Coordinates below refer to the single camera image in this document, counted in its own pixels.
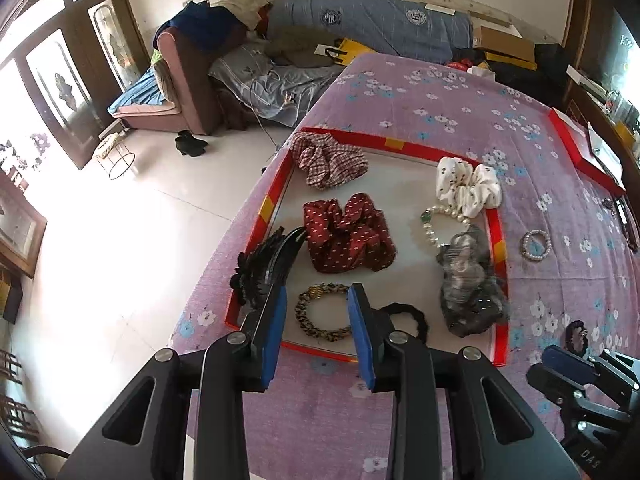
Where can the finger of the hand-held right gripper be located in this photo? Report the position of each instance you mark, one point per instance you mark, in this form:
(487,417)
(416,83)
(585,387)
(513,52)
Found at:
(567,365)
(545,385)

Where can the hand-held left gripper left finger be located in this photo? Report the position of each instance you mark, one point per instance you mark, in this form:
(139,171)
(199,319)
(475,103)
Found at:
(272,340)

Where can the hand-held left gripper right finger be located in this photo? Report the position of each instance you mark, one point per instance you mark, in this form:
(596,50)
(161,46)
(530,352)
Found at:
(362,345)

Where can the black satin beaded scrunchie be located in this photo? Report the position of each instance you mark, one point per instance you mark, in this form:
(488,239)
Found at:
(575,340)

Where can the black flower hair claw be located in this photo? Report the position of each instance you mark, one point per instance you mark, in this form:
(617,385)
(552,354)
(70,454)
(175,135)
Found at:
(270,260)

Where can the dark red dotted scrunchie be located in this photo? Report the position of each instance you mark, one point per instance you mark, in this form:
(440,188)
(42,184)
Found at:
(345,235)

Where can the grey mesh scrunchie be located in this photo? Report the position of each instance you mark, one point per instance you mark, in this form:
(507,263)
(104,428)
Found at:
(470,285)

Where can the red white tray box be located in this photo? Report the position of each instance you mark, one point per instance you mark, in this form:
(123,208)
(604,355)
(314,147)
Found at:
(400,180)

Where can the red plaid scrunchie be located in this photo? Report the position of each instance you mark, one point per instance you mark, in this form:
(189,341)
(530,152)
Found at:
(325,160)

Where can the white cherry print scrunchie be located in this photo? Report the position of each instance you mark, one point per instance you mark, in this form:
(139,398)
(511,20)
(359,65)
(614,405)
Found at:
(470,185)

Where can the dark long hair clip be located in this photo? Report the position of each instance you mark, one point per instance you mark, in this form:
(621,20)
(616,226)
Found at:
(627,222)

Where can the black boots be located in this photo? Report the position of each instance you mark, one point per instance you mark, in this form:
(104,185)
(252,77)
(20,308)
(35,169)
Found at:
(190,144)

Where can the white paper sheet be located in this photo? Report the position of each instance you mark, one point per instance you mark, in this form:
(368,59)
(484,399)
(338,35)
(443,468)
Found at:
(605,150)

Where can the red box lid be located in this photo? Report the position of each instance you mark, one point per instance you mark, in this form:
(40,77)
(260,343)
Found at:
(565,135)

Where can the blue floral sofa cover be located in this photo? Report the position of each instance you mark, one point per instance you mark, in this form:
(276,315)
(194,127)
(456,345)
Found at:
(270,90)

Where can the purple floral tablecloth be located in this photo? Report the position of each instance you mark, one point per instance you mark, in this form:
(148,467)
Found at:
(450,100)

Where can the wooden chair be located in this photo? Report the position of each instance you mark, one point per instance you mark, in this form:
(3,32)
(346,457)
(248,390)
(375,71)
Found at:
(20,410)

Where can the pink armchair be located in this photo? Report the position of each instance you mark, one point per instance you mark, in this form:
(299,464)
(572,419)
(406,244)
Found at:
(190,90)

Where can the leaning framed picture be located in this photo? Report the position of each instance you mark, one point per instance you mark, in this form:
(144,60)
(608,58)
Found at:
(20,230)

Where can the yellow paper bag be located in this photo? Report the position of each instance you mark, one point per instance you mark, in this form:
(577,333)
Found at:
(350,52)

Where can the yellow flat box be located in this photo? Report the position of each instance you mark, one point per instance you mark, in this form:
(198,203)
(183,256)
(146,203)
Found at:
(512,62)

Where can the black bag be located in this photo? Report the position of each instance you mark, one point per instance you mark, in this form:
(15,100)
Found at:
(550,55)

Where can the blue quilt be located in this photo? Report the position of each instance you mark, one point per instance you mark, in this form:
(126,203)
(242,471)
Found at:
(375,25)

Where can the blue clothes pile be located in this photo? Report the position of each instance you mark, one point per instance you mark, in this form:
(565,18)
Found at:
(200,25)

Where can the cardboard box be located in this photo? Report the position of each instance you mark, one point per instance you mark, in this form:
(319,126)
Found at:
(502,42)

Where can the wooden cabinet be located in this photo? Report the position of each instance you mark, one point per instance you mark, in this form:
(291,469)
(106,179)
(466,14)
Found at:
(600,35)

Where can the beige clothes pile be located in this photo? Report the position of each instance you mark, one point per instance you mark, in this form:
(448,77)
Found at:
(245,7)

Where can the wooden glass door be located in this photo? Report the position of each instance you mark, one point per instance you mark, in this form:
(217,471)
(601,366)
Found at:
(75,60)

